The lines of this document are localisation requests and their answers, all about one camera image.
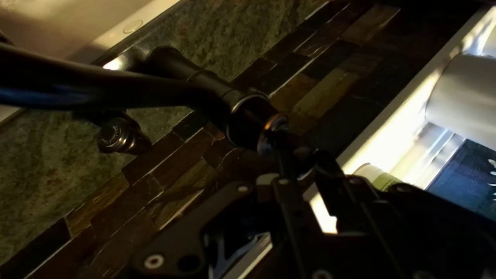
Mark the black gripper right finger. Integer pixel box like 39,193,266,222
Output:
311,151,496,279

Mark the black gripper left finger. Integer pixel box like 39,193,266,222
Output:
128,174,316,279

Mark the dark bronze faucet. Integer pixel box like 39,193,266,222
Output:
0,41,322,168

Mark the white ceramic sink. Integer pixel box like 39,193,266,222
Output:
0,0,180,63

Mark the green dish soap bottle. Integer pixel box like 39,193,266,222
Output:
355,163,398,191

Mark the dark side sprayer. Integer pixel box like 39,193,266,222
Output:
97,117,152,156

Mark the white potted plant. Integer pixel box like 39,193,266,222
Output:
426,56,496,151

